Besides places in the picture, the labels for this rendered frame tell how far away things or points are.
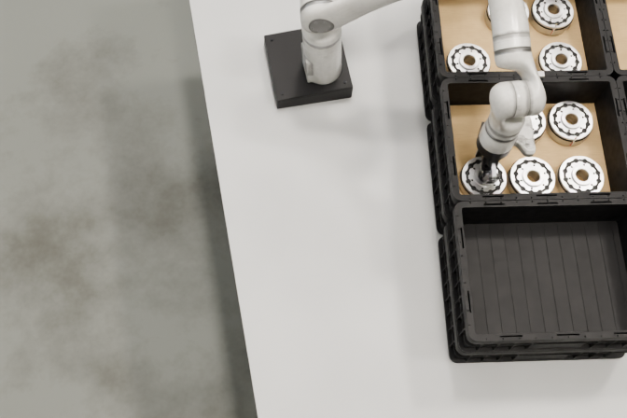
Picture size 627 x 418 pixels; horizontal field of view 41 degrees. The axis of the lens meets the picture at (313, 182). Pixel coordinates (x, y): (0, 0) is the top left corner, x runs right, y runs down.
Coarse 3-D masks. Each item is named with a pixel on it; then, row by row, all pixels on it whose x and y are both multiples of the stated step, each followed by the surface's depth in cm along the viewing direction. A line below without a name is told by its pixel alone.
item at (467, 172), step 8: (472, 160) 190; (480, 160) 191; (464, 168) 190; (472, 168) 190; (464, 176) 189; (472, 176) 189; (504, 176) 189; (464, 184) 188; (472, 184) 188; (496, 184) 188; (504, 184) 188; (472, 192) 187; (480, 192) 188; (488, 192) 188; (496, 192) 188
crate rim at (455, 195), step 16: (448, 80) 191; (464, 80) 191; (480, 80) 191; (496, 80) 191; (512, 80) 191; (544, 80) 192; (560, 80) 192; (576, 80) 192; (592, 80) 192; (608, 80) 192; (448, 96) 189; (448, 128) 186; (624, 128) 187; (448, 144) 184; (624, 144) 186; (448, 160) 184; (624, 160) 185; (560, 192) 181; (576, 192) 181; (592, 192) 181; (608, 192) 181; (624, 192) 181
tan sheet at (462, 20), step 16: (448, 0) 211; (464, 0) 212; (480, 0) 212; (528, 0) 212; (448, 16) 210; (464, 16) 210; (480, 16) 210; (576, 16) 211; (448, 32) 208; (464, 32) 208; (480, 32) 208; (576, 32) 209; (448, 48) 206; (576, 48) 207
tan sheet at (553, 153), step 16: (464, 112) 199; (480, 112) 199; (544, 112) 200; (592, 112) 200; (464, 128) 197; (592, 128) 198; (464, 144) 196; (544, 144) 196; (560, 144) 197; (592, 144) 197; (464, 160) 194; (512, 160) 194; (544, 160) 195; (560, 160) 195; (528, 176) 193
